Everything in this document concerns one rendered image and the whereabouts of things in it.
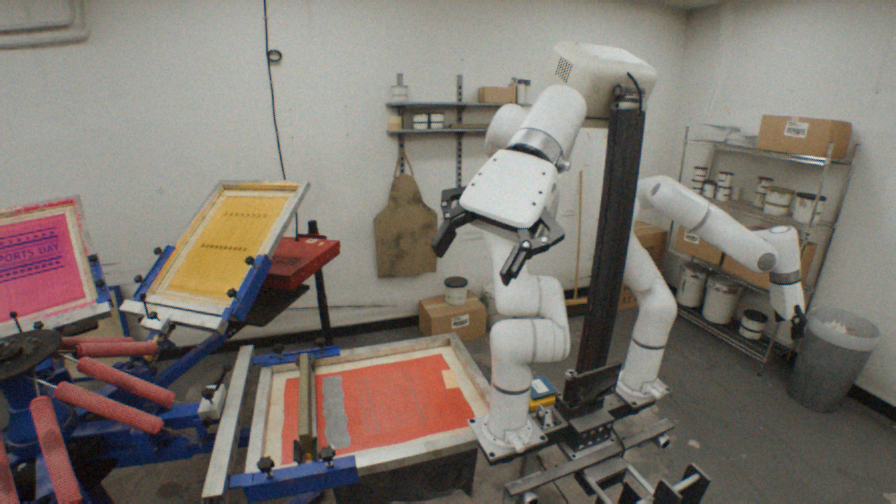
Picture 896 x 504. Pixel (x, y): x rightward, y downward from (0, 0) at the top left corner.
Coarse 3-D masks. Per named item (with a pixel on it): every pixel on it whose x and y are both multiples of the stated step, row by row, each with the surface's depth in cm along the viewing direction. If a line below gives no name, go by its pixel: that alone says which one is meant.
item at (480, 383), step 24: (432, 336) 160; (456, 336) 160; (336, 360) 146; (264, 384) 128; (480, 384) 131; (264, 408) 117; (264, 432) 109; (360, 456) 101; (384, 456) 101; (408, 456) 101; (432, 456) 104
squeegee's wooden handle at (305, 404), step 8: (304, 360) 131; (304, 368) 127; (304, 376) 123; (304, 384) 119; (304, 392) 115; (304, 400) 112; (304, 408) 108; (304, 416) 105; (304, 424) 102; (304, 432) 100; (304, 440) 100; (312, 440) 105; (304, 448) 100; (312, 448) 101
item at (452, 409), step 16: (432, 400) 128; (448, 400) 128; (464, 400) 128; (288, 416) 118; (320, 416) 119; (352, 416) 120; (448, 416) 121; (464, 416) 121; (288, 432) 112; (320, 432) 113; (352, 432) 113; (384, 432) 114; (400, 432) 114; (416, 432) 114; (432, 432) 114; (288, 448) 106; (320, 448) 107; (352, 448) 107; (368, 448) 108
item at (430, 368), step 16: (368, 368) 144; (384, 368) 144; (400, 368) 145; (432, 368) 145; (448, 368) 145; (288, 384) 134; (320, 384) 134; (352, 384) 135; (432, 384) 136; (288, 400) 126; (320, 400) 127; (352, 400) 127
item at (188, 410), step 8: (224, 400) 112; (176, 408) 107; (184, 408) 107; (192, 408) 107; (168, 416) 103; (176, 416) 104; (184, 416) 104; (192, 416) 105; (176, 424) 104; (184, 424) 105; (192, 424) 106
